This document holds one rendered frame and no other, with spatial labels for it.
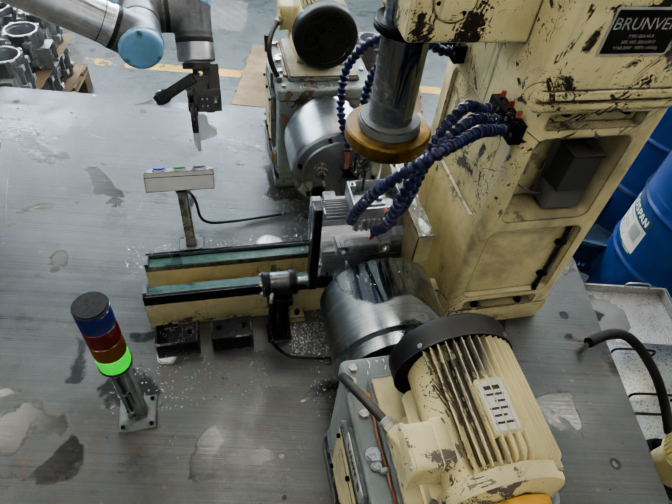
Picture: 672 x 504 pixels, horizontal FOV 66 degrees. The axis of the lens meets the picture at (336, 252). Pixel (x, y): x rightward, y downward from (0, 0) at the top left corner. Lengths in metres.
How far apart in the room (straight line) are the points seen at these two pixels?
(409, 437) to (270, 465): 0.56
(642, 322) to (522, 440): 1.69
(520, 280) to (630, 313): 1.00
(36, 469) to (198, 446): 0.33
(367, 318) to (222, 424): 0.46
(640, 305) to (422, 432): 1.78
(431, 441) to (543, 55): 0.63
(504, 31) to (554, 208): 0.45
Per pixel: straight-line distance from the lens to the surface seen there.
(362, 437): 0.86
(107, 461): 1.27
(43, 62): 3.43
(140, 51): 1.23
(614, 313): 2.29
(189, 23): 1.35
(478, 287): 1.35
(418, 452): 0.70
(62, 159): 1.96
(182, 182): 1.38
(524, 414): 0.71
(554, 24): 0.94
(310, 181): 1.44
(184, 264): 1.37
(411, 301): 1.00
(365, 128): 1.07
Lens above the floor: 1.95
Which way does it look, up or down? 48 degrees down
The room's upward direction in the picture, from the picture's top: 7 degrees clockwise
